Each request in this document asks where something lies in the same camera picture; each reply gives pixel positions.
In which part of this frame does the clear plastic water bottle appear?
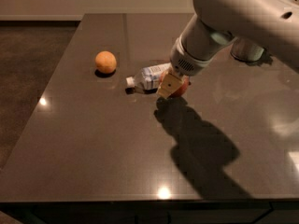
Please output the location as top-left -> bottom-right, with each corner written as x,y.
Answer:
126,63 -> 171,91

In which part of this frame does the orange fruit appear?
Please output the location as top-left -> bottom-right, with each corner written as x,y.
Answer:
95,51 -> 117,75

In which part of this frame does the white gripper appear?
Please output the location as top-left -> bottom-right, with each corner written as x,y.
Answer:
155,35 -> 216,100

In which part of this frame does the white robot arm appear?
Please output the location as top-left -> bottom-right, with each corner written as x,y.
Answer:
158,0 -> 299,98

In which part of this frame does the metal cup holder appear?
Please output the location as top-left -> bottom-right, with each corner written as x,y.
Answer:
231,38 -> 264,63

